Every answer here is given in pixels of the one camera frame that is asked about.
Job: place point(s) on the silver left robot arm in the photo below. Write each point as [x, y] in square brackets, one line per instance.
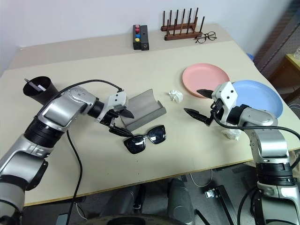
[58, 110]

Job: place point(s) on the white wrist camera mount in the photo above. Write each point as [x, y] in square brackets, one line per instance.
[226, 92]
[117, 98]

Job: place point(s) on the brown pegboard panel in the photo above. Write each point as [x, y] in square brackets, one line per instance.
[279, 35]

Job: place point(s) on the blue plastic plate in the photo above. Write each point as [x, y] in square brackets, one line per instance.
[260, 98]

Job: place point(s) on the pink plastic plate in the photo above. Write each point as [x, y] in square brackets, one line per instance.
[204, 75]

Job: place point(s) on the black sunglasses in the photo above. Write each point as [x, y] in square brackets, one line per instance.
[140, 143]

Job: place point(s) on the dark round robot base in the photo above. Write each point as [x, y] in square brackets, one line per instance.
[136, 220]

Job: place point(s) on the yellow side table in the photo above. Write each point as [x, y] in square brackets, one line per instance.
[293, 63]

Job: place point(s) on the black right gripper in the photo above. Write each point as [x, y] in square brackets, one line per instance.
[215, 109]

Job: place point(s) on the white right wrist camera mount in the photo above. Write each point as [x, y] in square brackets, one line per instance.
[226, 92]

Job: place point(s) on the black cylindrical pen holder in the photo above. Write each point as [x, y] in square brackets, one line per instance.
[48, 90]

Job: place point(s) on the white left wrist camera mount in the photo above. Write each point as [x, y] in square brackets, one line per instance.
[117, 98]

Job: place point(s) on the black pen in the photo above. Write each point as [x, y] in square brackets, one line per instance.
[35, 85]

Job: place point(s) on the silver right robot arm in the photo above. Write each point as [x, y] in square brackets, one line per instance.
[264, 140]

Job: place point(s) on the grey rounded robot leg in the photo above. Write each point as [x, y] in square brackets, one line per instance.
[180, 201]

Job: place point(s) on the black button box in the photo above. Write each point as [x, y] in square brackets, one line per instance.
[136, 44]

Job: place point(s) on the crumpled white paper ball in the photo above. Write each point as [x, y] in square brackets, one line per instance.
[232, 134]
[175, 95]

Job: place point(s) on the grey open glasses case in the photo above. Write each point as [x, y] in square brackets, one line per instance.
[143, 110]

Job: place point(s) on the black rectangular block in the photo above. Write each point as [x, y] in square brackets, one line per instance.
[144, 37]

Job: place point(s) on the black caster frame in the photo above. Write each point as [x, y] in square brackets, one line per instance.
[222, 201]

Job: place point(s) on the wooden peg rack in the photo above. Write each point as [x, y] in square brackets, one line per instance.
[180, 32]

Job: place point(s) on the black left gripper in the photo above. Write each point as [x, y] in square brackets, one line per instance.
[109, 119]

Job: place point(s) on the black thin-frame eyeglasses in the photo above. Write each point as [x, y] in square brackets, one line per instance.
[206, 37]

